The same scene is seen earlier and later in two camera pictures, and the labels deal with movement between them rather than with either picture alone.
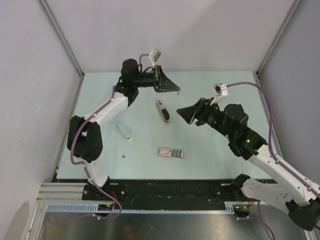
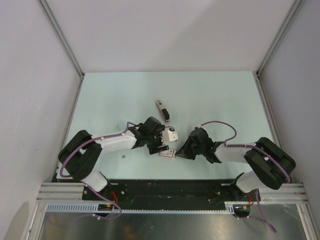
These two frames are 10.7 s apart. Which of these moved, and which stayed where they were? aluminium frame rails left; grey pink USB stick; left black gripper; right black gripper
Moved: left black gripper; right black gripper
Stayed: aluminium frame rails left; grey pink USB stick
